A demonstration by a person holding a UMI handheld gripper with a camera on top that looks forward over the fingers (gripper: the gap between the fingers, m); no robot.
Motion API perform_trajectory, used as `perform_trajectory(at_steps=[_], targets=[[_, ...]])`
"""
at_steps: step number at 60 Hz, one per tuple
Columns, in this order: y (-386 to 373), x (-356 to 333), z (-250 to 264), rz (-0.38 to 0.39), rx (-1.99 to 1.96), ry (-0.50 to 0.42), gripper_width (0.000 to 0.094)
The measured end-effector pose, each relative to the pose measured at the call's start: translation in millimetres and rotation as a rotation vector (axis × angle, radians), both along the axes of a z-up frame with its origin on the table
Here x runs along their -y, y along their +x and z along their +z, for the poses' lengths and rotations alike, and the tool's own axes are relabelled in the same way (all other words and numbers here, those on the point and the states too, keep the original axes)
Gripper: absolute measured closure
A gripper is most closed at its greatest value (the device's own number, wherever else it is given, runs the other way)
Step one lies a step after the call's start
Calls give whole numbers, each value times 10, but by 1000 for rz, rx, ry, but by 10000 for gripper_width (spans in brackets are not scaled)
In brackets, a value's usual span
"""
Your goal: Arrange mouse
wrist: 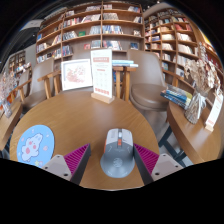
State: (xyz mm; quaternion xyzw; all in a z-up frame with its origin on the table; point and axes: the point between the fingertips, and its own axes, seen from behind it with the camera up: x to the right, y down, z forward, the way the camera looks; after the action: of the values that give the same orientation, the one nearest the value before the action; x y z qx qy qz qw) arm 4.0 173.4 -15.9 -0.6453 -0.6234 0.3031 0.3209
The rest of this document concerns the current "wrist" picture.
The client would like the flat stack of pale books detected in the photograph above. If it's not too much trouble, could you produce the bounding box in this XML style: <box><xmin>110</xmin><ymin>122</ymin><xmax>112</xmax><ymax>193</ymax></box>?
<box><xmin>111</xmin><ymin>59</ymin><xmax>139</xmax><ymax>68</ymax></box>

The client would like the brown padded wooden armchair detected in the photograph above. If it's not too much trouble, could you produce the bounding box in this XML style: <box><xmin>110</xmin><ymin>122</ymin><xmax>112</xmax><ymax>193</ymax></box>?
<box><xmin>70</xmin><ymin>49</ymin><xmax>101</xmax><ymax>64</ymax></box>
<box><xmin>113</xmin><ymin>49</ymin><xmax>172</xmax><ymax>113</ymax></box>
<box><xmin>14</xmin><ymin>58</ymin><xmax>64</xmax><ymax>113</ymax></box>

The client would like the angled wooden bookshelf unit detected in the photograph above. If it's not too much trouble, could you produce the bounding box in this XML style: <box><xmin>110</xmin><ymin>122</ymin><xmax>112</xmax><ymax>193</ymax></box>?
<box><xmin>143</xmin><ymin>8</ymin><xmax>224</xmax><ymax>98</ymax></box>

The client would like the glass vase with pink flowers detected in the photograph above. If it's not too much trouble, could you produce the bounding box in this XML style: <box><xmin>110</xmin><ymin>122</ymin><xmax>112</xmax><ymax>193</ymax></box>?
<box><xmin>0</xmin><ymin>71</ymin><xmax>18</xmax><ymax>118</ymax></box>

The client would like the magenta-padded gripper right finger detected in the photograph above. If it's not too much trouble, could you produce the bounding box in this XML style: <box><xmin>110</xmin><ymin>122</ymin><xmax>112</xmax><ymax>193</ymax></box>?
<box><xmin>132</xmin><ymin>143</ymin><xmax>184</xmax><ymax>187</ymax></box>

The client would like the small distant bookshelf unit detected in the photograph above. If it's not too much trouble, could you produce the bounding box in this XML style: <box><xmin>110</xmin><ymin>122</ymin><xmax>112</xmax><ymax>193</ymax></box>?
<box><xmin>8</xmin><ymin>49</ymin><xmax>27</xmax><ymax>73</ymax></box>

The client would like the round blue cartoon mouse pad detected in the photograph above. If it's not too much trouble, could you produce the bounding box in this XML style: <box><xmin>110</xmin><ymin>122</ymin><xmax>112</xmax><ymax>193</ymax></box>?
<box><xmin>16</xmin><ymin>124</ymin><xmax>56</xmax><ymax>168</ymax></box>

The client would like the white sign on wooden base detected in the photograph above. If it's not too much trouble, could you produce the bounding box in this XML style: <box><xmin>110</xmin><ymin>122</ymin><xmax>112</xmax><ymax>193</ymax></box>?
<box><xmin>90</xmin><ymin>48</ymin><xmax>115</xmax><ymax>104</ymax></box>

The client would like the white framed floral picture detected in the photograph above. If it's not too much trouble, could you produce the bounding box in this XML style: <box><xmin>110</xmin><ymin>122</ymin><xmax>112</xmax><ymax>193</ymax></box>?
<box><xmin>60</xmin><ymin>58</ymin><xmax>94</xmax><ymax>92</ymax></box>

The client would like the glass vase with dried flowers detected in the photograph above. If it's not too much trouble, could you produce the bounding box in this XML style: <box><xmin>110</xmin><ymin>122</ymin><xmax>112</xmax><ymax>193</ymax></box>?
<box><xmin>183</xmin><ymin>41</ymin><xmax>223</xmax><ymax>125</ymax></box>

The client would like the stack of blue books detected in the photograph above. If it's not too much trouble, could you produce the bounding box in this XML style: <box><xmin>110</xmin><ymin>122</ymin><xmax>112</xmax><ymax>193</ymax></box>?
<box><xmin>160</xmin><ymin>84</ymin><xmax>194</xmax><ymax>110</ymax></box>

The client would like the small white sign wooden base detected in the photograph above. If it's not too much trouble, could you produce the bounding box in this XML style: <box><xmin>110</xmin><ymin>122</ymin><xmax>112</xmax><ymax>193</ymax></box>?
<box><xmin>204</xmin><ymin>93</ymin><xmax>224</xmax><ymax>133</ymax></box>

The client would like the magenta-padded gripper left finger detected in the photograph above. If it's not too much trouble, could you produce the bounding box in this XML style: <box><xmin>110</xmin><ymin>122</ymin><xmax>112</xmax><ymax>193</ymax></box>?
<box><xmin>41</xmin><ymin>143</ymin><xmax>92</xmax><ymax>186</ymax></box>

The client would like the white hanging ceiling sign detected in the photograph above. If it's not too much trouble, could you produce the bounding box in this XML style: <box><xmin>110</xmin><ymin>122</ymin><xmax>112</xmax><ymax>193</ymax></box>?
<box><xmin>19</xmin><ymin>19</ymin><xmax>44</xmax><ymax>33</ymax></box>

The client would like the round wooden side table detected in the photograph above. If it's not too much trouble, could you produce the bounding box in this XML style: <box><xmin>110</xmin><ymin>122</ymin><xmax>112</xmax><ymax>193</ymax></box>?
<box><xmin>159</xmin><ymin>99</ymin><xmax>224</xmax><ymax>165</ymax></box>
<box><xmin>0</xmin><ymin>99</ymin><xmax>24</xmax><ymax>152</ymax></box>

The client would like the grey computer mouse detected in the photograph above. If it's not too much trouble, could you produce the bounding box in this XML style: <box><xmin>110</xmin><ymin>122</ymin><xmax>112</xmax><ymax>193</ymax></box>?
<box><xmin>99</xmin><ymin>128</ymin><xmax>136</xmax><ymax>179</ymax></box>

